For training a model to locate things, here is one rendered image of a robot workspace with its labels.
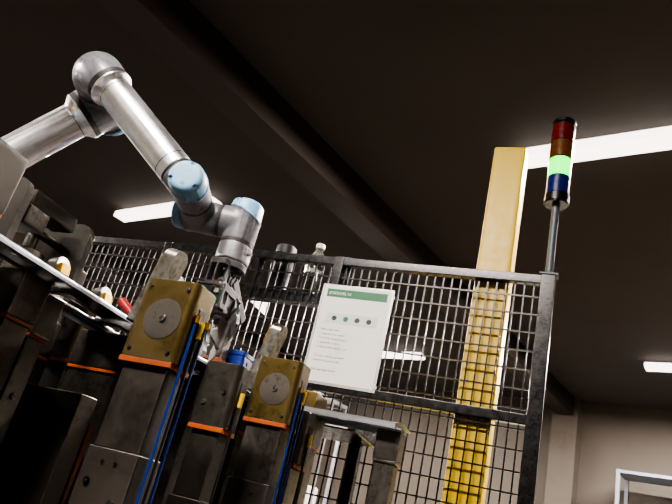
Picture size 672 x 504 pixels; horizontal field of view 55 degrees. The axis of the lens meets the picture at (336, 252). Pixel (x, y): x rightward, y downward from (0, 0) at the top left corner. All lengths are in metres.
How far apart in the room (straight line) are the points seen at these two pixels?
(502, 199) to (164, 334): 1.35
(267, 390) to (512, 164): 1.20
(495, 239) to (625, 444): 6.59
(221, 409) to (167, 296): 0.24
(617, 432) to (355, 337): 6.76
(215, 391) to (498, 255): 1.09
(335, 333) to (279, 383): 0.71
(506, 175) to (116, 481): 1.53
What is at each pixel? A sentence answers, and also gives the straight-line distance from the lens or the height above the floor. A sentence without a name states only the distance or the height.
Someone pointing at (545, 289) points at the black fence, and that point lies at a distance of 1.85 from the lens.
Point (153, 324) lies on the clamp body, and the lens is 0.92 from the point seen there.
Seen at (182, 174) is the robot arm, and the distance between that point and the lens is 1.31.
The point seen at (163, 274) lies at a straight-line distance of 0.96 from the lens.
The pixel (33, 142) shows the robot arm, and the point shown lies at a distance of 1.63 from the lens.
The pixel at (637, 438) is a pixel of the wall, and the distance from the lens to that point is 8.39.
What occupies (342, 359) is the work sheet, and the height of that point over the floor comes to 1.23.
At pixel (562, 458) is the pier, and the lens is 8.32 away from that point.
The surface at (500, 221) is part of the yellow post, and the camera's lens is 1.99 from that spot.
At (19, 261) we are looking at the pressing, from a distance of 0.92.
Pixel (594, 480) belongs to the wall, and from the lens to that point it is 8.40.
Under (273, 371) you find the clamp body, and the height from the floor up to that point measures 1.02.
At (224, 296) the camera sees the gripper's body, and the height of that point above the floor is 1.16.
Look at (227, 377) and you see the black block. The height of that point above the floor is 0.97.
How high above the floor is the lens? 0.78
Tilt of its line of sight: 23 degrees up
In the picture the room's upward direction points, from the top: 14 degrees clockwise
